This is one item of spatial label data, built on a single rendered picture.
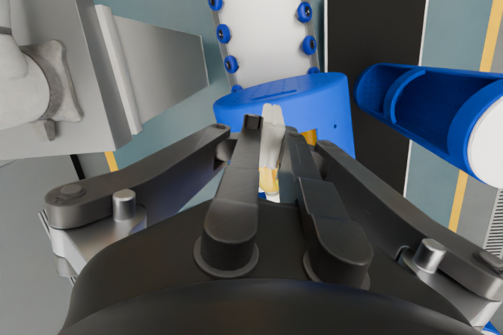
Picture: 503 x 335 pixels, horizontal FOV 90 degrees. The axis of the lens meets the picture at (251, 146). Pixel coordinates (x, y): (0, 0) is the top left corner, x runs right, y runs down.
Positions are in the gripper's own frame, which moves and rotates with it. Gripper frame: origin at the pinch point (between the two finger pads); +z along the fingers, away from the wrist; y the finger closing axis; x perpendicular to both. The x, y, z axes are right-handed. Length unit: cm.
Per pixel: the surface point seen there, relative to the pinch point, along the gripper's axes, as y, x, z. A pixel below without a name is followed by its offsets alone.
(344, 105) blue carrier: 14.3, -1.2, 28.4
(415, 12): 70, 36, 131
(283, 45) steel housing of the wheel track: 2, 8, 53
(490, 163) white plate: 58, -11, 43
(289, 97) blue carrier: 3.5, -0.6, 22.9
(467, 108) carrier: 51, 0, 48
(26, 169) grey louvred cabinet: -126, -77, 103
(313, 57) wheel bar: 11, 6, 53
